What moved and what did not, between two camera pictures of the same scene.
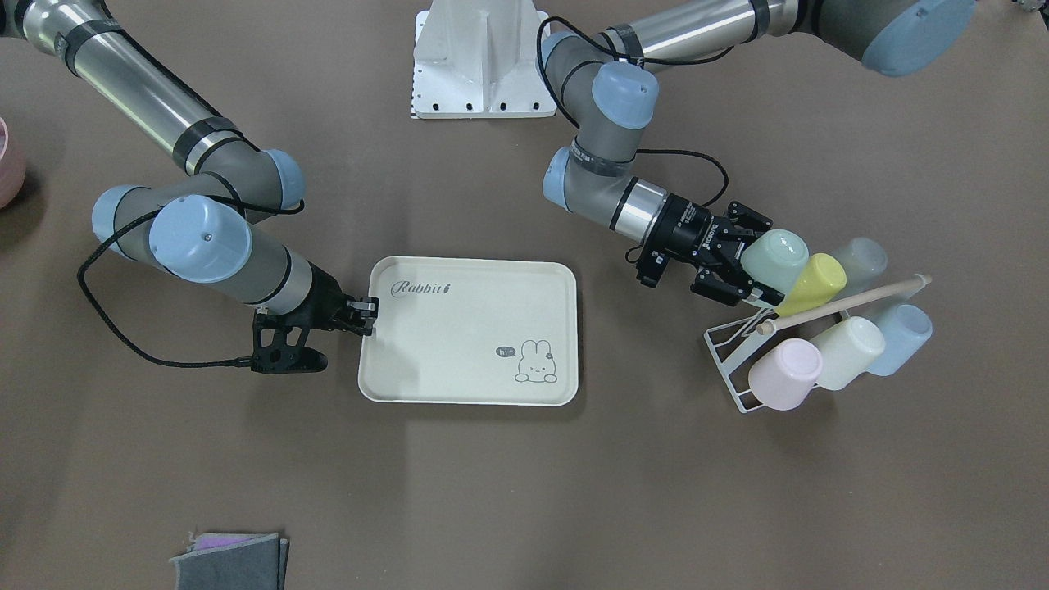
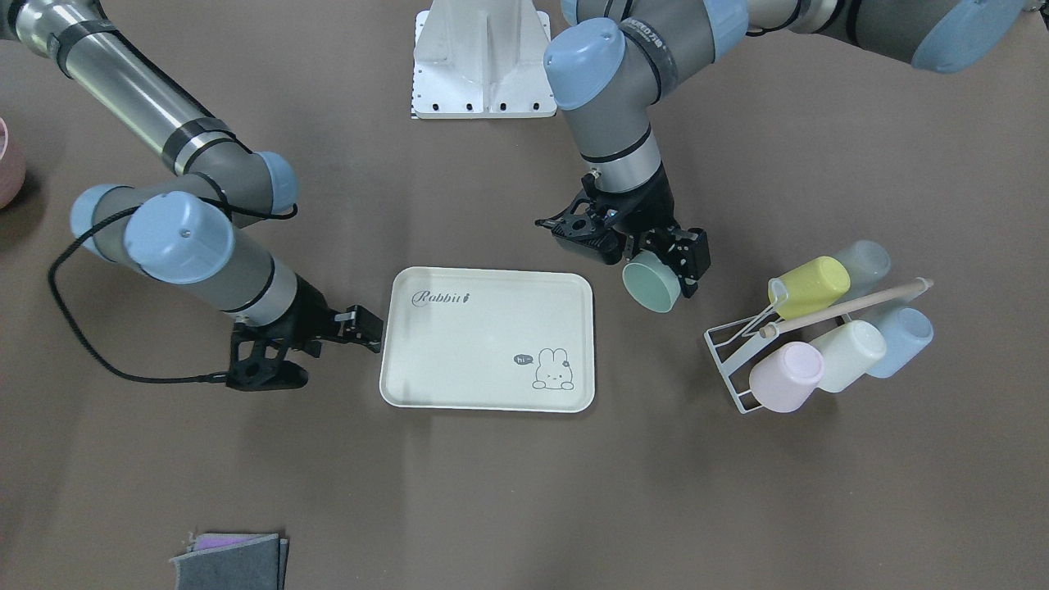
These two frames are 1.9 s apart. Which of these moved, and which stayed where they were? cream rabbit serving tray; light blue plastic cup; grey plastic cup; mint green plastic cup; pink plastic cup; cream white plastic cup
Moved: cream rabbit serving tray; mint green plastic cup
Stayed: cream white plastic cup; pink plastic cup; light blue plastic cup; grey plastic cup
